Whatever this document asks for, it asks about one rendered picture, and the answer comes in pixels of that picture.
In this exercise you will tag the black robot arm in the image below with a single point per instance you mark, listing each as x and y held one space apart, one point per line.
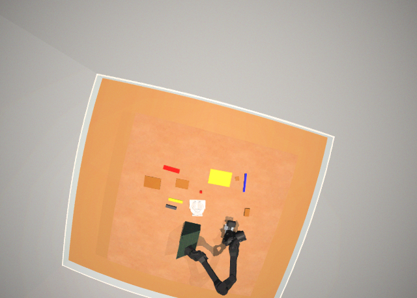
233 242

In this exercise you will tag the yellow flat plate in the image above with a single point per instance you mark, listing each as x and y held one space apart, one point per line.
220 177

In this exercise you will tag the red flat plate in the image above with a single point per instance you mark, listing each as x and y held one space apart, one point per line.
169 168

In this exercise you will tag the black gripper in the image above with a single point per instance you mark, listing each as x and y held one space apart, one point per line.
231 224

